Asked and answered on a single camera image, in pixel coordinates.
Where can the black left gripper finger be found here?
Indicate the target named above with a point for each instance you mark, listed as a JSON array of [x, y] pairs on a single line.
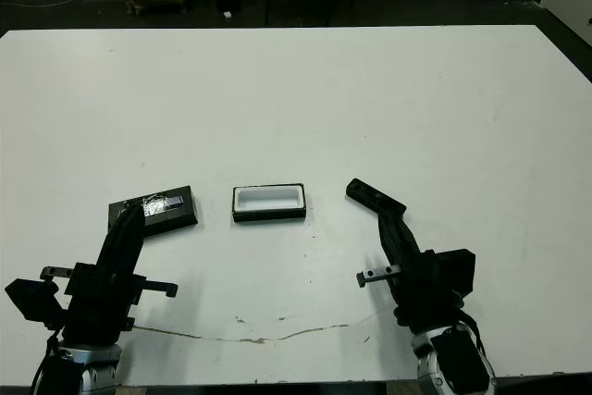
[[131, 242], [113, 242]]

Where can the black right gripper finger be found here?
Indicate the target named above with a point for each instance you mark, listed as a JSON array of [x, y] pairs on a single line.
[[390, 238], [407, 242]]

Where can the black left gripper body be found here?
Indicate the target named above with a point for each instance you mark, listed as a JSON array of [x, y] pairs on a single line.
[[99, 307]]

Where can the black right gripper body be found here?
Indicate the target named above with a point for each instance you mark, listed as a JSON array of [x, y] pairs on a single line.
[[425, 293]]

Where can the black phone-like camera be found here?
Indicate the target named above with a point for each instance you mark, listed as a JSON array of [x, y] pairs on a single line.
[[370, 196]]

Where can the black printed box lid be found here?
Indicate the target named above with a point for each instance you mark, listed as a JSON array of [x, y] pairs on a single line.
[[176, 214]]

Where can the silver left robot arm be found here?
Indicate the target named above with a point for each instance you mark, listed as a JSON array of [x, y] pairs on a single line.
[[88, 367]]

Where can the black box base white insert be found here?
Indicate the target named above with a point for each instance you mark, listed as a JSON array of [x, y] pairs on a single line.
[[268, 201]]

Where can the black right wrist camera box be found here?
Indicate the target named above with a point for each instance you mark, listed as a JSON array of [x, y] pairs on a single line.
[[458, 272]]

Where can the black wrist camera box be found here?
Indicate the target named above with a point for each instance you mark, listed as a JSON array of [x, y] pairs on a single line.
[[458, 272], [30, 298]]

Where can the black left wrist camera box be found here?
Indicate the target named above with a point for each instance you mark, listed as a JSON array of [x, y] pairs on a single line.
[[30, 298]]

